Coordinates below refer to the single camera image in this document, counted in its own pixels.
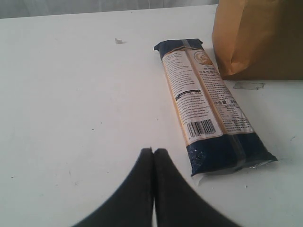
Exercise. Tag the dark blue noodle packet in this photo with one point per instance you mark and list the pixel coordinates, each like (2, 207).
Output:
(219, 137)

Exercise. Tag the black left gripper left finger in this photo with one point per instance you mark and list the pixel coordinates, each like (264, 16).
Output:
(131, 205)

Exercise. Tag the brown paper shopping bag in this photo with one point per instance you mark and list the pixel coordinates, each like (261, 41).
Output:
(259, 39)

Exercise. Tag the white crumb far left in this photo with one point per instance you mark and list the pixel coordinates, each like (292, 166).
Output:
(119, 41)

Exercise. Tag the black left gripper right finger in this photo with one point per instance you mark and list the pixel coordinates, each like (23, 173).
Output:
(176, 203)

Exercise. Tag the clear tape scrap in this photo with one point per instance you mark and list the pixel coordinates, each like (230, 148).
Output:
(244, 85)

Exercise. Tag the white backdrop curtain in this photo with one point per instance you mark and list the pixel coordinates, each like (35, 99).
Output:
(31, 8)

